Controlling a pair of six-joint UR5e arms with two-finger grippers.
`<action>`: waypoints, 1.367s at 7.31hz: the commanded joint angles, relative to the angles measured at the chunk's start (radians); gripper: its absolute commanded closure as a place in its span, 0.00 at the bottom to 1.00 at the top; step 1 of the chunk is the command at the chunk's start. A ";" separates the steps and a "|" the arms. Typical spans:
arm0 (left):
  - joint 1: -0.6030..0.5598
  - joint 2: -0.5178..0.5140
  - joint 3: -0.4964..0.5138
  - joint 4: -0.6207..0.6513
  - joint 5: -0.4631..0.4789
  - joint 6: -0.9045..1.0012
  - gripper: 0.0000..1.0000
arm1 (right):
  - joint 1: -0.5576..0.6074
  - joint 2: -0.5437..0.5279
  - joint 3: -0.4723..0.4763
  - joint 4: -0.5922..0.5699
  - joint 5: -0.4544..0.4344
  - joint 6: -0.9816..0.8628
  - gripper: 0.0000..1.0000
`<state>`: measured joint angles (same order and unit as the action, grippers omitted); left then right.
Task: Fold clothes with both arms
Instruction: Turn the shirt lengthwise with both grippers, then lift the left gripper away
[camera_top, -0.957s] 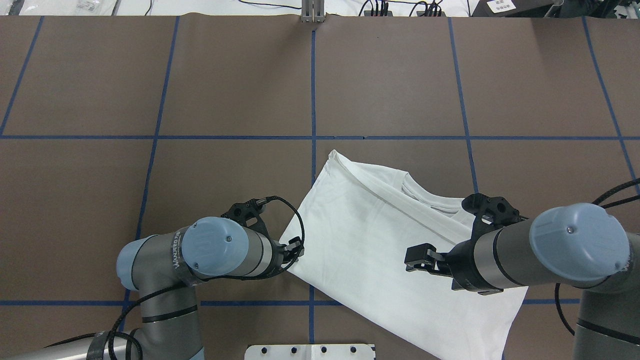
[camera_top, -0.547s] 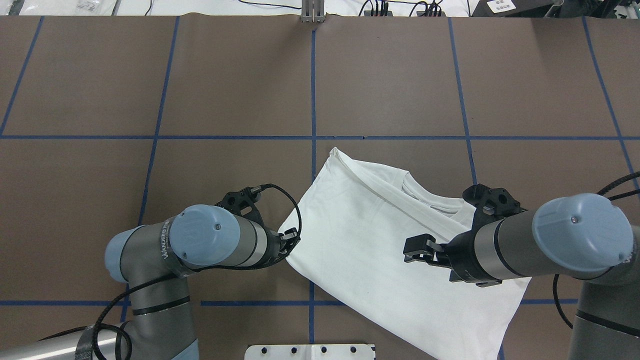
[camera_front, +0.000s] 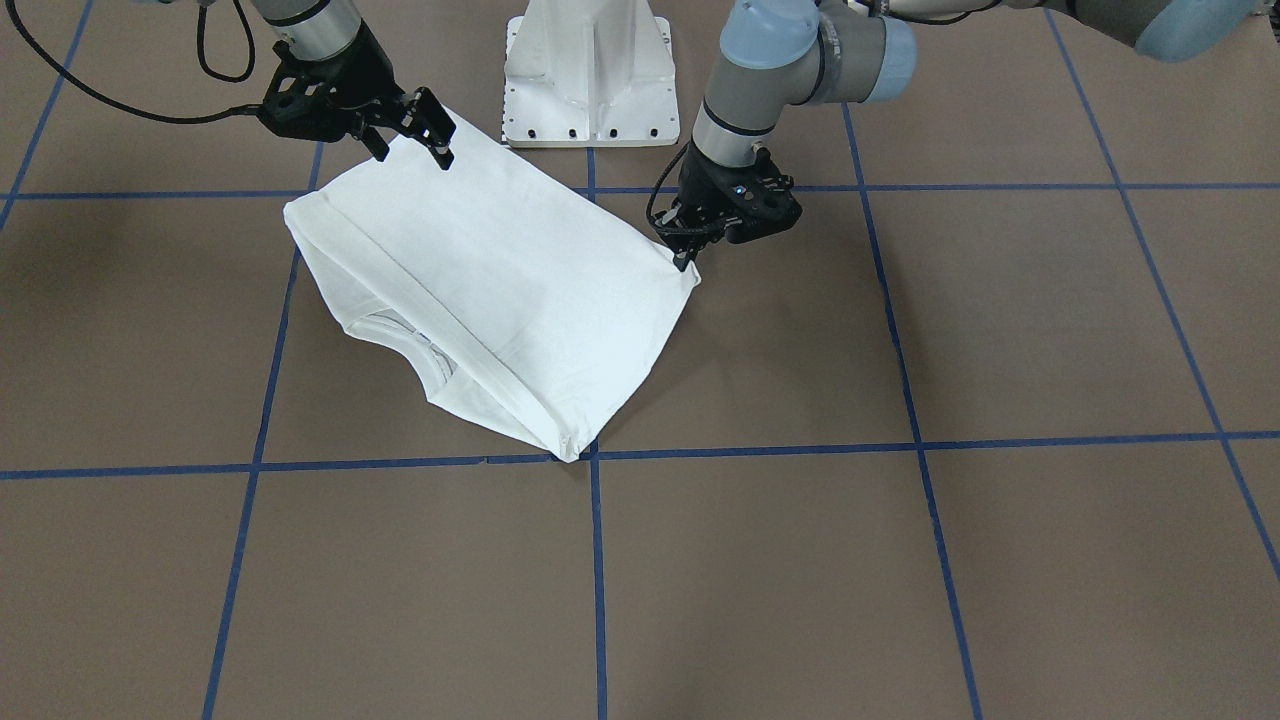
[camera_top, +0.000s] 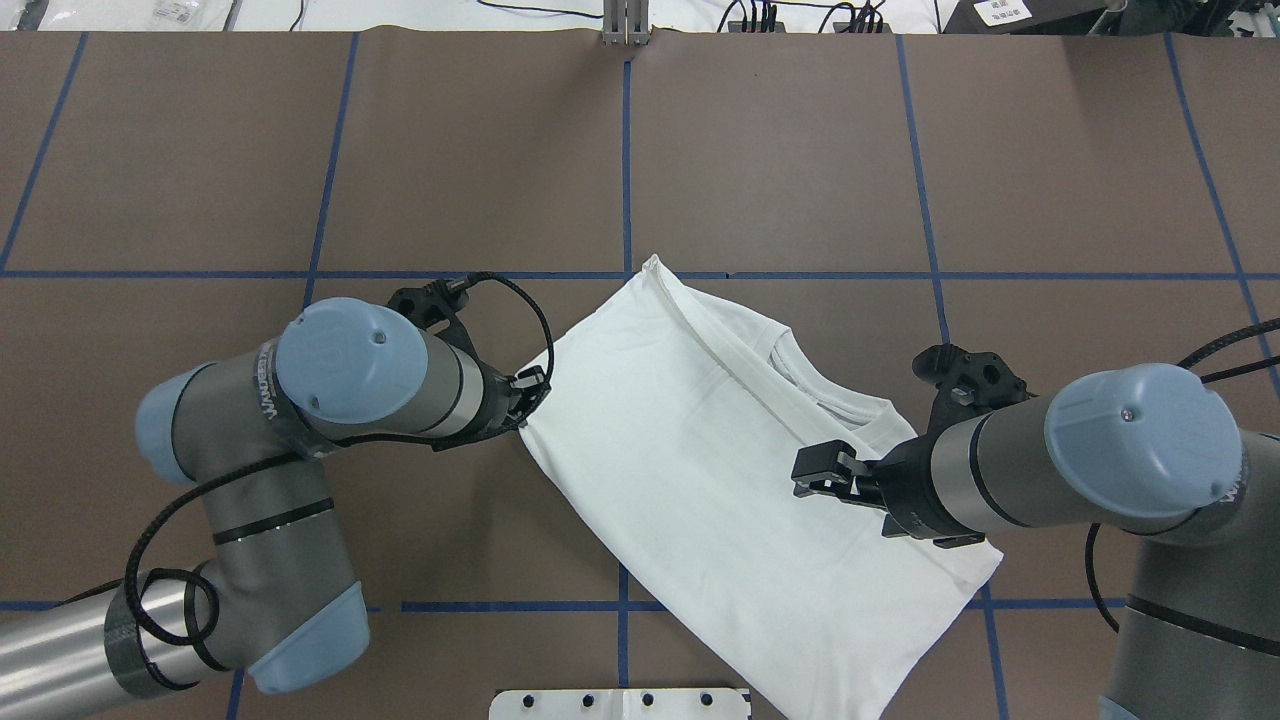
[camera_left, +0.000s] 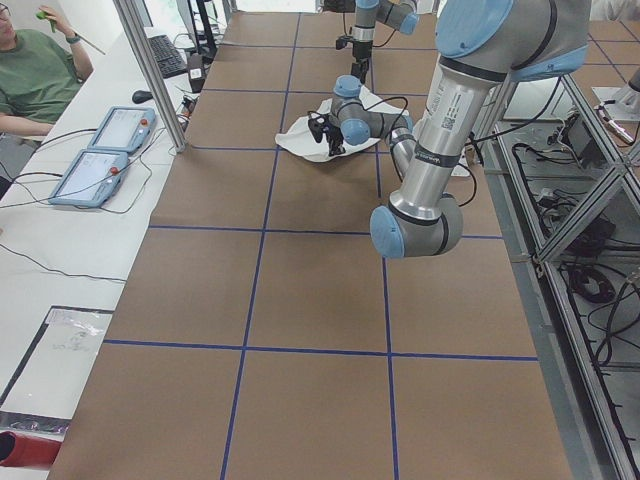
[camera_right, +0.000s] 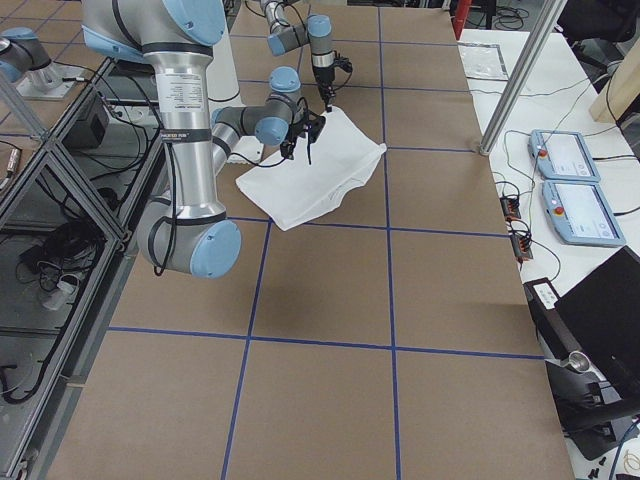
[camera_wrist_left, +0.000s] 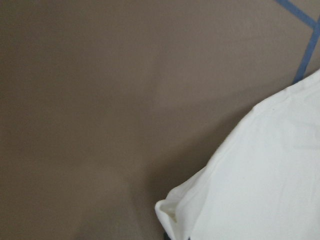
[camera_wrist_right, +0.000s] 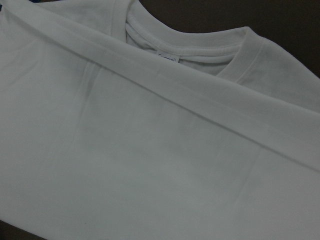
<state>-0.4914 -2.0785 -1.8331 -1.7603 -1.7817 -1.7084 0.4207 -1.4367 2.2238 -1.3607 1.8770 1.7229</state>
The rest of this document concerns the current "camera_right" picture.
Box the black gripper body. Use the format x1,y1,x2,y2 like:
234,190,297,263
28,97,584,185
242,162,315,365
284,112,326,150
312,52,353,100

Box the white long-sleeve printed shirt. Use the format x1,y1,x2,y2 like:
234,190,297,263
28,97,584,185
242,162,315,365
236,107,387,231

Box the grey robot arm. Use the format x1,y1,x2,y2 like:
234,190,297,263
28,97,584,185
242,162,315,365
82,1,326,279
259,0,353,112

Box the plastic bag on table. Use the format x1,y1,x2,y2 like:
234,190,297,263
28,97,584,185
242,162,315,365
458,42,509,81

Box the upper teach pendant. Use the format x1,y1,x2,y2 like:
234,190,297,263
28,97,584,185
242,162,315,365
528,129,600,183

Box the teach pendant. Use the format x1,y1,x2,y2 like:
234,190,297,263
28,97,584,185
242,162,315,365
542,180,626,247
528,129,600,183

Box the lower teach pendant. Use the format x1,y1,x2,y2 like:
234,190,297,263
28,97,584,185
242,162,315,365
542,180,626,247

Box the black laptop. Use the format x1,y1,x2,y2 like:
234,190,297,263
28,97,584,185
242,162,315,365
555,246,639,397

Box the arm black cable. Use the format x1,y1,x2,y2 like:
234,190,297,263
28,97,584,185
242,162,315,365
229,97,321,169

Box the black metal frame rack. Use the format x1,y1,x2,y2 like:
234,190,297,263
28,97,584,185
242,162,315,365
1,60,162,479

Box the aluminium frame post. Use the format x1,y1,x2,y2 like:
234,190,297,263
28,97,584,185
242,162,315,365
478,0,567,156

